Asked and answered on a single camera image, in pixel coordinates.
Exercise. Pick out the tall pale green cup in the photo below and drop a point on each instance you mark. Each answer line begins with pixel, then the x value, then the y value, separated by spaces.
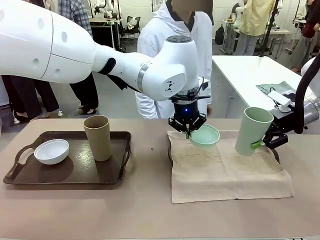
pixel 250 132

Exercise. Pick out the white bowl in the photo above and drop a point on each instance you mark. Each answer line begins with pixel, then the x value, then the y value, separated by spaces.
pixel 51 152

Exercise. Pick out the black camera stand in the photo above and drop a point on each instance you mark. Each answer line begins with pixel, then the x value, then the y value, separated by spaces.
pixel 269 32

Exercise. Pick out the person in yellow shirt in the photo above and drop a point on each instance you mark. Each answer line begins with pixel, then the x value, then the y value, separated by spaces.
pixel 252 20

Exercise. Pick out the black hanging backpack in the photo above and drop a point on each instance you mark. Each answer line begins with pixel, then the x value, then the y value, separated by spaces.
pixel 220 35

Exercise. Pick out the person in white hooded coat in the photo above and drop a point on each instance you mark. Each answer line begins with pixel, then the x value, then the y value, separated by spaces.
pixel 152 37

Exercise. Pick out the person in red plaid shirt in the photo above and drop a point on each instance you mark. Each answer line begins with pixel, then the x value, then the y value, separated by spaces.
pixel 25 95

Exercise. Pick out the pale green bowl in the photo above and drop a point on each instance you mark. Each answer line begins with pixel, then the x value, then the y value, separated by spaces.
pixel 205 140

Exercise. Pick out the person's left hand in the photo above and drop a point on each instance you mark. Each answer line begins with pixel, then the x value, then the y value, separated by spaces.
pixel 209 110

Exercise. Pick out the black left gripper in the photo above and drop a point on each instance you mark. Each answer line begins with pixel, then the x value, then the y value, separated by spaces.
pixel 186 110

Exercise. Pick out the green cloth mat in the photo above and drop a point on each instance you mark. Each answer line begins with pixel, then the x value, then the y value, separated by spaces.
pixel 277 87

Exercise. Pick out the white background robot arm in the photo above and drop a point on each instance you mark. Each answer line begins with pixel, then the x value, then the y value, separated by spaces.
pixel 107 8
pixel 237 12

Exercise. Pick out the beige cloth mat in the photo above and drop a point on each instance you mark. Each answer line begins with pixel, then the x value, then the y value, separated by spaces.
pixel 225 175

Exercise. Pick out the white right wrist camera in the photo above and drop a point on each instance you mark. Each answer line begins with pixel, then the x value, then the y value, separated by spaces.
pixel 278 97

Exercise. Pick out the large white table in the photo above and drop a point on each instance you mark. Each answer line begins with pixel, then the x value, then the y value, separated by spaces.
pixel 237 75

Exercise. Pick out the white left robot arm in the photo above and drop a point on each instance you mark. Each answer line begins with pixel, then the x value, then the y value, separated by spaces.
pixel 50 45

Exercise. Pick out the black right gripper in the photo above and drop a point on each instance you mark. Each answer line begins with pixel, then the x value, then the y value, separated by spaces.
pixel 282 123

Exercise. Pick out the person in dark red top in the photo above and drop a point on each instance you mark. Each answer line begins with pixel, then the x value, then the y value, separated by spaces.
pixel 306 45

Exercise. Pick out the white desk with green light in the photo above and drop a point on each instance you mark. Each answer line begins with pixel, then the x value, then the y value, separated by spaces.
pixel 105 22

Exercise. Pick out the person in blue plaid shirt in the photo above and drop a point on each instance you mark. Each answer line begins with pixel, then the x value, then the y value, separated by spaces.
pixel 75 15

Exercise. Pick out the tall brown cup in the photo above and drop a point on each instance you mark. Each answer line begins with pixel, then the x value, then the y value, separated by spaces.
pixel 97 140

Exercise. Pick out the white background work table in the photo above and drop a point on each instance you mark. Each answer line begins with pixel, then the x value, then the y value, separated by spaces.
pixel 282 32

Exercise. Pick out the dark brown plastic tray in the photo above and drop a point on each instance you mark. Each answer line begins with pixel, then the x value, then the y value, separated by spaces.
pixel 82 172
pixel 170 155

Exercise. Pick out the black office chair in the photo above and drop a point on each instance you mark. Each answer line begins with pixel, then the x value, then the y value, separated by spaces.
pixel 132 27

